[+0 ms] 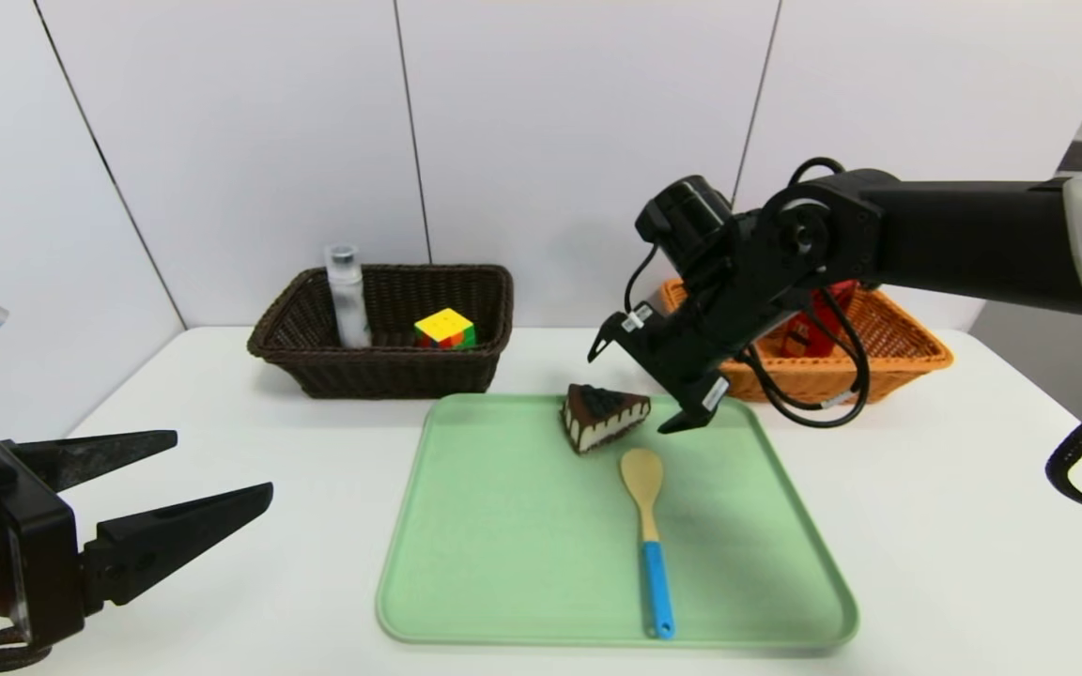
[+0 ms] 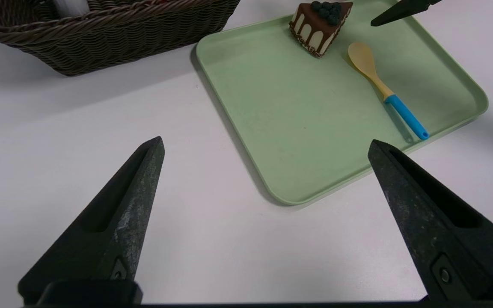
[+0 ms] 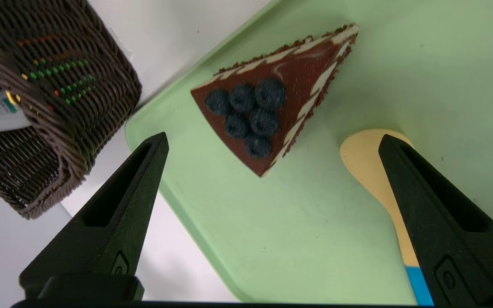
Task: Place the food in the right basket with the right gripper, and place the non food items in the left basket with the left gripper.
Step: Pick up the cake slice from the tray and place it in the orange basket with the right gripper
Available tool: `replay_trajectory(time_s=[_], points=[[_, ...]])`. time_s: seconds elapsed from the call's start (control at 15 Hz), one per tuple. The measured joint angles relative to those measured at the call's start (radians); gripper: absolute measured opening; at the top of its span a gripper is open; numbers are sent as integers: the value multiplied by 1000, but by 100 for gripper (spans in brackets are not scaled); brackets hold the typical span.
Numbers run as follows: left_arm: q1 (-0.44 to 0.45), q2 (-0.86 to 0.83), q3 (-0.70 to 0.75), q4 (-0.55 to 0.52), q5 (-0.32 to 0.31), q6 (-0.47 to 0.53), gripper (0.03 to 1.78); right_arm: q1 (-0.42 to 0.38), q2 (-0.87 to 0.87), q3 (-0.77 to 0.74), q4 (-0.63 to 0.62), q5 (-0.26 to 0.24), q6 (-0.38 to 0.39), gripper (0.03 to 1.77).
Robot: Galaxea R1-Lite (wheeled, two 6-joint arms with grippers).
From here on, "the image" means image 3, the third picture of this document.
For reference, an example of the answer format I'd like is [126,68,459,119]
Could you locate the dark brown wicker basket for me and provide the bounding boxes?
[0,0,143,220]

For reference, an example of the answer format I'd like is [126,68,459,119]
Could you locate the light green plastic tray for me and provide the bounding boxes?
[125,0,493,305]

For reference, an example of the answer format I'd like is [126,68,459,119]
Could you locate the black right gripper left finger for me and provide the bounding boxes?
[19,132,170,300]

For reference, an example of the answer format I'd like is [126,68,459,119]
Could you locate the wooden spoon with blue handle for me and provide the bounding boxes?
[340,128,435,306]

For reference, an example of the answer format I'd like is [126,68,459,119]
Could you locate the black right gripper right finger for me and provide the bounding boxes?
[378,134,493,306]

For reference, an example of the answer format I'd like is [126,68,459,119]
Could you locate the chocolate blueberry cake slice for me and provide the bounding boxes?
[190,24,359,178]

